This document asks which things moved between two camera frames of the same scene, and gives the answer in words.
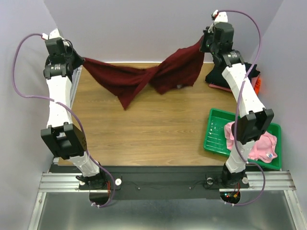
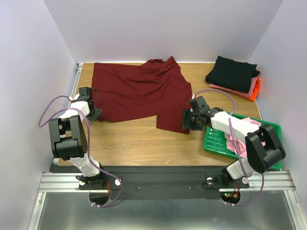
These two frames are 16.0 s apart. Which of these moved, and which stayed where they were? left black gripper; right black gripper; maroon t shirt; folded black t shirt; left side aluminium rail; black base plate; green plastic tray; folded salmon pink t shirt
Moved: right black gripper; left black gripper; maroon t shirt
Stayed: black base plate; folded salmon pink t shirt; green plastic tray; left side aluminium rail; folded black t shirt
